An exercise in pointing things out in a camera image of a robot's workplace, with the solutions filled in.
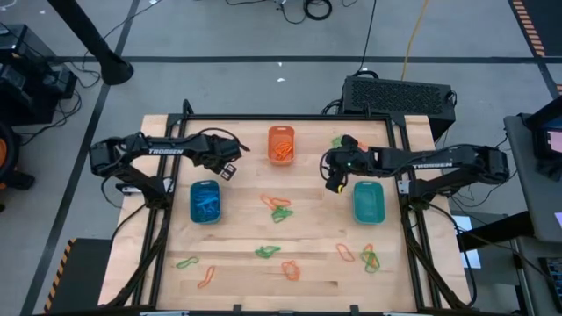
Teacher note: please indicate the monitor with pink screen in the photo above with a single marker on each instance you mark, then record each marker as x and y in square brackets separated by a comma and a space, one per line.
[540, 131]

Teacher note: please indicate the orange plastic basket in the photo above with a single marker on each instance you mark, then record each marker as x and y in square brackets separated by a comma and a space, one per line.
[281, 131]

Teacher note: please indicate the black bar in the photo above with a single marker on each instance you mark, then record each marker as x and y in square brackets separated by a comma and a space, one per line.
[496, 228]

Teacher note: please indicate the black orange-striped floor mat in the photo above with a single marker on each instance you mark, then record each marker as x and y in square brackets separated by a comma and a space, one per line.
[549, 22]

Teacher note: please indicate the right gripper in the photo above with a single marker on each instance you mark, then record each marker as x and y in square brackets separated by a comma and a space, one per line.
[344, 161]

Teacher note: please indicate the black metal table frame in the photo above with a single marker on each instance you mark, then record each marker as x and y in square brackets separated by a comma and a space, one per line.
[285, 117]

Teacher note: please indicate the blue rubber band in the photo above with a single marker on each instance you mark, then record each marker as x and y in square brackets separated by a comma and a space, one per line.
[206, 203]

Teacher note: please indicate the black pole stand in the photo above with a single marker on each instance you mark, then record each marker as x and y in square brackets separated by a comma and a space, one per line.
[88, 35]

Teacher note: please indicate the teal plastic basket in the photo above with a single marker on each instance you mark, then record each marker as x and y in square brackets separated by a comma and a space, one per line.
[369, 206]

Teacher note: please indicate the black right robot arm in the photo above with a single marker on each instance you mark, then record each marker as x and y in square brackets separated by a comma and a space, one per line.
[395, 159]

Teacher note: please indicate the green rubber band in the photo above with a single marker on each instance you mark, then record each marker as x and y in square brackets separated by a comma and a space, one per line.
[373, 268]
[336, 141]
[263, 252]
[281, 214]
[177, 265]

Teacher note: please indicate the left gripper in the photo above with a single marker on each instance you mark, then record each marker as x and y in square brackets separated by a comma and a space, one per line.
[217, 160]

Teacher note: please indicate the black equipment cart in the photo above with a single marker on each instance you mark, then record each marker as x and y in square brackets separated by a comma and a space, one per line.
[26, 66]

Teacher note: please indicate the blue plastic basket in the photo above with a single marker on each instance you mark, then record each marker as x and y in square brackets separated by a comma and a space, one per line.
[205, 218]

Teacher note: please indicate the black yellow-striped floor mat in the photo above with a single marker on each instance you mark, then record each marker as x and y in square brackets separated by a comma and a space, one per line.
[83, 276]

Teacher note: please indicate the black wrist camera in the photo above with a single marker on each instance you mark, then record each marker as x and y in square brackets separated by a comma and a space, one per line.
[350, 141]
[230, 147]

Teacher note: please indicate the black perforated computer case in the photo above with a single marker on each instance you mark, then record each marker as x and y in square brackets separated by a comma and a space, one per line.
[395, 94]

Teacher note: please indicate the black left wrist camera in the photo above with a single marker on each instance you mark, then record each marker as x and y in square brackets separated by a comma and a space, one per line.
[230, 147]

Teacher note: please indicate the silver arm base bracket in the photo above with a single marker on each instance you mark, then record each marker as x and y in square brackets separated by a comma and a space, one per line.
[404, 186]
[124, 188]

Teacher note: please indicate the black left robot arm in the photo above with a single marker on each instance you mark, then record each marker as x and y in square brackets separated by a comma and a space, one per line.
[140, 145]

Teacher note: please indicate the yellow paper label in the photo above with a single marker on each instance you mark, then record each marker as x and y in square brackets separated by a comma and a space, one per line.
[340, 189]

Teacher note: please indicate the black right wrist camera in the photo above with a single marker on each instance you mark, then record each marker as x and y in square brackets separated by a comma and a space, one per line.
[350, 141]

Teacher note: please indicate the grey desk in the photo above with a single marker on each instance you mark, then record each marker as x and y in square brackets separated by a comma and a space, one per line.
[531, 281]
[522, 175]

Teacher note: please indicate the black keyboard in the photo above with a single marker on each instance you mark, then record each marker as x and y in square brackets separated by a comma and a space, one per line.
[554, 281]

